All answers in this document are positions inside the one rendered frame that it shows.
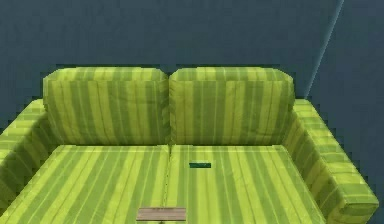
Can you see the green striped sofa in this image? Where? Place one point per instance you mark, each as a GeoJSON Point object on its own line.
{"type": "Point", "coordinates": [100, 180]}

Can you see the small dark green remote control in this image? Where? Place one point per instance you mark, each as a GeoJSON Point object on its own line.
{"type": "Point", "coordinates": [200, 165]}

